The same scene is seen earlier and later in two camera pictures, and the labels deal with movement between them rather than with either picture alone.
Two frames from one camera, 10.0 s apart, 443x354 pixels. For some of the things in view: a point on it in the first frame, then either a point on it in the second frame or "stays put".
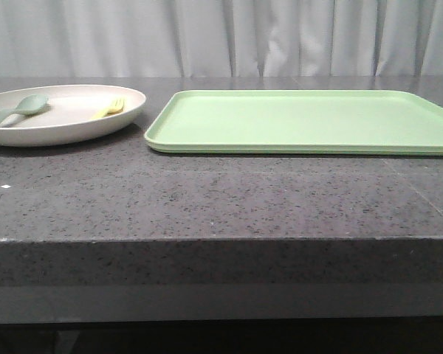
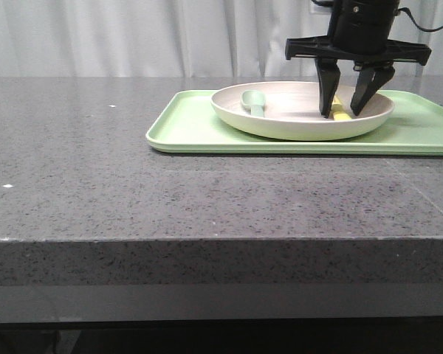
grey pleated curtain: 220,38 stays put
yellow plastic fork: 117,106 to 339,114
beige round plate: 66,119 to 292,112
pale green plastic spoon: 27,105 to 255,99
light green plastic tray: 303,122 stays put
